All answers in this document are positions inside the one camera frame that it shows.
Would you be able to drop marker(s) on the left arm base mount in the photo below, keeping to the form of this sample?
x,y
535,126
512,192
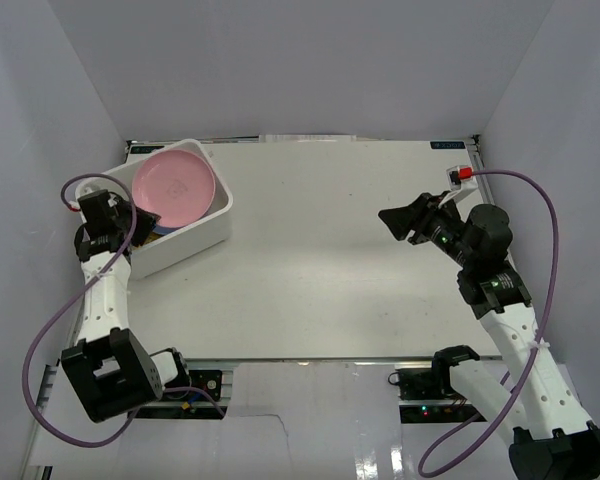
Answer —
x,y
207,399

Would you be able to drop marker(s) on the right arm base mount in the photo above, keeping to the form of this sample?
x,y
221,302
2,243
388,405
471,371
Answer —
x,y
421,400

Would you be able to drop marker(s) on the pink plastic plate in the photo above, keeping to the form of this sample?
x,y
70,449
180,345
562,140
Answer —
x,y
177,185

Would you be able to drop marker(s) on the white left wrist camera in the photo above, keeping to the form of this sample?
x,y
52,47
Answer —
x,y
89,186

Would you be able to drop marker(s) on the blue plastic plate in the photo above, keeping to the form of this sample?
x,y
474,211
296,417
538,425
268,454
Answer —
x,y
162,231

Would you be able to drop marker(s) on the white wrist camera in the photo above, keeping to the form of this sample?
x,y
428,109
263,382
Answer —
x,y
89,186
461,184

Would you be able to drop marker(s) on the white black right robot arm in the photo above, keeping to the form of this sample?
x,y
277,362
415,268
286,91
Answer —
x,y
549,435

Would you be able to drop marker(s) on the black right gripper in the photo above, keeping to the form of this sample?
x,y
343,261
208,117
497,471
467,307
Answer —
x,y
417,216

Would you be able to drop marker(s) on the round yellow woven plate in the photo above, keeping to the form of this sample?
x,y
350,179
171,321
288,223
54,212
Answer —
x,y
150,238

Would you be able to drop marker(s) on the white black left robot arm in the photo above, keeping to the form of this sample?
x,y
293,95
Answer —
x,y
110,371

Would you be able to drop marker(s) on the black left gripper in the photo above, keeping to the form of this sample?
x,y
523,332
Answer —
x,y
131,219

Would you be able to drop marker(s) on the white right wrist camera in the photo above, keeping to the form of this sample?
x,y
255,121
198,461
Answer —
x,y
461,184

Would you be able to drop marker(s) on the white plastic bin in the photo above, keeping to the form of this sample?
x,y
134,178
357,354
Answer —
x,y
213,228

